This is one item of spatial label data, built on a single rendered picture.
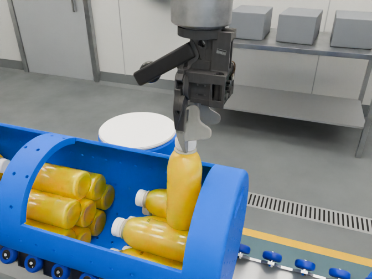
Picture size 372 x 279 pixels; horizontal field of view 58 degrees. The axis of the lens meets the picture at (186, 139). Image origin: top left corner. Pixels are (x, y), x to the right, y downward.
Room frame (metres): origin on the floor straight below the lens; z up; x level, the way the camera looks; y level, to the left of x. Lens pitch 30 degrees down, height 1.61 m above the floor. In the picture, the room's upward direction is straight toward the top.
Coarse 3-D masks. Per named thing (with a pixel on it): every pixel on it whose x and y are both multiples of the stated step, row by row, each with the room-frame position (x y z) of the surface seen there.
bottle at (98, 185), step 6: (90, 174) 0.67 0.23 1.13; (96, 174) 0.67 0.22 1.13; (96, 180) 0.65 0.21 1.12; (102, 180) 0.67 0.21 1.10; (90, 186) 0.64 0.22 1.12; (96, 186) 0.65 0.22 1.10; (102, 186) 0.67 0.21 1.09; (90, 192) 0.63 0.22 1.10; (96, 192) 0.65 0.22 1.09; (102, 192) 0.67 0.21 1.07; (90, 198) 0.63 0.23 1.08; (96, 198) 0.64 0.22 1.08
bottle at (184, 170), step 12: (180, 156) 0.51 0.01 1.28; (192, 156) 0.51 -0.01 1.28; (168, 168) 0.51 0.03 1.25; (180, 168) 0.50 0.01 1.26; (192, 168) 0.50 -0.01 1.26; (168, 180) 0.50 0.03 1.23; (180, 180) 0.49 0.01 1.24; (192, 180) 0.49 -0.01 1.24; (168, 192) 0.50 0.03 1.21; (180, 192) 0.49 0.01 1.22; (192, 192) 0.49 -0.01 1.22; (168, 204) 0.50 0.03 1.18; (180, 204) 0.48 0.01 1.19; (192, 204) 0.49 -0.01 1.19; (168, 216) 0.49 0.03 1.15; (180, 216) 0.48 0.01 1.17; (180, 228) 0.48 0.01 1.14
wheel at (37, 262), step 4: (28, 256) 0.55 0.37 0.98; (32, 256) 0.55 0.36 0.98; (28, 260) 0.54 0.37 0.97; (32, 260) 0.54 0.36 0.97; (36, 260) 0.54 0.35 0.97; (40, 260) 0.54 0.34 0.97; (24, 264) 0.54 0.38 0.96; (28, 264) 0.54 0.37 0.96; (32, 264) 0.54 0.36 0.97; (36, 264) 0.54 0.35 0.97; (40, 264) 0.54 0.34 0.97; (28, 268) 0.53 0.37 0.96; (32, 268) 0.53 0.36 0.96; (36, 268) 0.53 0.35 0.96; (40, 268) 0.53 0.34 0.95; (32, 272) 0.53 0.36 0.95
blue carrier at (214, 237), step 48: (0, 144) 0.86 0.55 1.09; (48, 144) 0.63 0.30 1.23; (96, 144) 0.67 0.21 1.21; (0, 192) 0.54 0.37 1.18; (240, 192) 0.50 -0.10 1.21; (0, 240) 0.52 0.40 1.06; (48, 240) 0.47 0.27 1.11; (96, 240) 0.62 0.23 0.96; (192, 240) 0.41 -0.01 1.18; (240, 240) 0.57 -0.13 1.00
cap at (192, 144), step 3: (177, 138) 0.53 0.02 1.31; (177, 141) 0.52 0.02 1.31; (189, 141) 0.52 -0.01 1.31; (192, 141) 0.52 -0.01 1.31; (195, 141) 0.52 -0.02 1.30; (177, 144) 0.52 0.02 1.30; (189, 144) 0.51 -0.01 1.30; (192, 144) 0.51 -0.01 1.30; (195, 144) 0.52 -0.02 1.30; (177, 147) 0.52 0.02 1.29; (180, 147) 0.51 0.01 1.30; (189, 147) 0.51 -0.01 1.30; (192, 147) 0.51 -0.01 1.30; (180, 150) 0.51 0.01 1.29; (189, 150) 0.51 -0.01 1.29; (192, 150) 0.52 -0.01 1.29
